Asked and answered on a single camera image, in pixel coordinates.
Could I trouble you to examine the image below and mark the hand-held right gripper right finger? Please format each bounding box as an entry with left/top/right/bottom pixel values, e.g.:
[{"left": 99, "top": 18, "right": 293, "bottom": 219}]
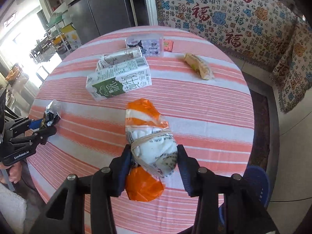
[{"left": 177, "top": 144, "right": 279, "bottom": 234}]

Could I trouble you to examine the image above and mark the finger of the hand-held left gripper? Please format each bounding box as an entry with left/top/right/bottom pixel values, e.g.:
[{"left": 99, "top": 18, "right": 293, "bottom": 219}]
[
  {"left": 26, "top": 118, "right": 47, "bottom": 130},
  {"left": 32, "top": 126, "right": 57, "bottom": 145}
]

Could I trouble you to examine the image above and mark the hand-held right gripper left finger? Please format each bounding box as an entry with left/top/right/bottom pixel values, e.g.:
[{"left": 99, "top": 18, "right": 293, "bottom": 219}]
[{"left": 29, "top": 144, "right": 134, "bottom": 234}]

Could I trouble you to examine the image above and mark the foil wrapper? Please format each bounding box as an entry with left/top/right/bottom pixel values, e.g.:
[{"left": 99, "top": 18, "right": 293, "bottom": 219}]
[{"left": 40, "top": 99, "right": 62, "bottom": 129}]

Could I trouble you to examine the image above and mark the orange and white bag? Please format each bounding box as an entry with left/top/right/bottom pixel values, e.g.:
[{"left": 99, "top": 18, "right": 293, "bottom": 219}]
[{"left": 124, "top": 98, "right": 178, "bottom": 202}]

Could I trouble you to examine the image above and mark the blue plastic basket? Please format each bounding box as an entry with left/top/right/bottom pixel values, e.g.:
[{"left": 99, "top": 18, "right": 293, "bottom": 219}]
[{"left": 218, "top": 165, "right": 271, "bottom": 228}]

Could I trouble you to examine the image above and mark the clear plastic box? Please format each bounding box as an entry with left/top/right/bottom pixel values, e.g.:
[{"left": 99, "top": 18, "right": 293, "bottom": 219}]
[{"left": 125, "top": 34, "right": 164, "bottom": 57}]

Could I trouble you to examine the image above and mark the red snack packet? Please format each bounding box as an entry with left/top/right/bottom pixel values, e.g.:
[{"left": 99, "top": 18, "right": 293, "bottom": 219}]
[{"left": 163, "top": 39, "right": 175, "bottom": 52}]

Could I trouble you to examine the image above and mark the person's left hand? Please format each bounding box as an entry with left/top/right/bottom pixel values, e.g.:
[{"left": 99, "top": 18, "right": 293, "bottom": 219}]
[{"left": 0, "top": 160, "right": 23, "bottom": 183}]

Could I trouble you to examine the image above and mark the round striped table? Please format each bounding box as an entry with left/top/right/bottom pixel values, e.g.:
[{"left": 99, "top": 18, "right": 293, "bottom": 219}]
[{"left": 24, "top": 26, "right": 255, "bottom": 234}]

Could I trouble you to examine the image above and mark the white fuzzy cloth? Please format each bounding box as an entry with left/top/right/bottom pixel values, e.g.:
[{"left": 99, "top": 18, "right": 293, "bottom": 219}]
[{"left": 0, "top": 182, "right": 27, "bottom": 234}]

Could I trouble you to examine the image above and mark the dark dining table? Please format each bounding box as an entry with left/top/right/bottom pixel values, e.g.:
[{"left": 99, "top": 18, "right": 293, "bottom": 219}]
[{"left": 29, "top": 38, "right": 52, "bottom": 64}]

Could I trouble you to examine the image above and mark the white and green milk carton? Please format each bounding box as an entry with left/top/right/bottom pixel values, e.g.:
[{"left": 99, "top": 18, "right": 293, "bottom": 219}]
[{"left": 86, "top": 56, "right": 153, "bottom": 102}]

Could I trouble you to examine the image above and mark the yellow cardboard box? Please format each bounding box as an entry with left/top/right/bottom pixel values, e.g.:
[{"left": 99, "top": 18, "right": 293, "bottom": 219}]
[{"left": 61, "top": 24, "right": 82, "bottom": 51}]

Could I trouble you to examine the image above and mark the green storage rack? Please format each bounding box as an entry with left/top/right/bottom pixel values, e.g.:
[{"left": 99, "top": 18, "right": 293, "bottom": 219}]
[{"left": 45, "top": 11, "right": 74, "bottom": 54}]

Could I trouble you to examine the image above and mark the pale yellow wrapped snack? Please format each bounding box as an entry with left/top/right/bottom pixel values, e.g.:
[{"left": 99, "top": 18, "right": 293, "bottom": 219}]
[{"left": 183, "top": 53, "right": 215, "bottom": 81}]

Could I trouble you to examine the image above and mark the white base cabinet black countertop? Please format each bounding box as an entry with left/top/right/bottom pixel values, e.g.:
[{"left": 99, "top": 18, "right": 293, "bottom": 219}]
[{"left": 264, "top": 88, "right": 312, "bottom": 234}]

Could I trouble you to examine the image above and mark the grey refrigerator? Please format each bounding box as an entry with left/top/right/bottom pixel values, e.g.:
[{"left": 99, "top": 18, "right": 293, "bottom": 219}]
[{"left": 52, "top": 0, "right": 137, "bottom": 45}]

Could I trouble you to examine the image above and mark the small printed blanket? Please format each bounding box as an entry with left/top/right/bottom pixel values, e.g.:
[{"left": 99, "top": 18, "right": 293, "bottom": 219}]
[{"left": 269, "top": 20, "right": 312, "bottom": 114}]

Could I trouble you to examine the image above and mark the large printed blanket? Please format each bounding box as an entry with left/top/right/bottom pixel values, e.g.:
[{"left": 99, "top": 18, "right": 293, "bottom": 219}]
[{"left": 152, "top": 0, "right": 299, "bottom": 62}]

